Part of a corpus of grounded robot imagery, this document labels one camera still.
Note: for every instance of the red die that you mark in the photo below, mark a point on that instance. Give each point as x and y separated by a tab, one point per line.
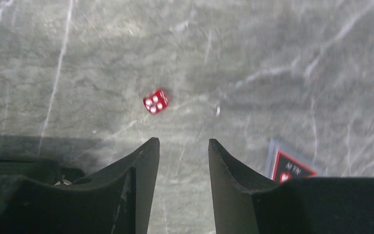
156	101

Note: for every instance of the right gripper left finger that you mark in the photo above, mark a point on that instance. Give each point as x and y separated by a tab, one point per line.
114	200

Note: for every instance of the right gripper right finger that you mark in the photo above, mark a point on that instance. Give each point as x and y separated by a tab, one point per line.
246	202

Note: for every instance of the black poker chip case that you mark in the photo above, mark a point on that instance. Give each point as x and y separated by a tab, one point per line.
44	170

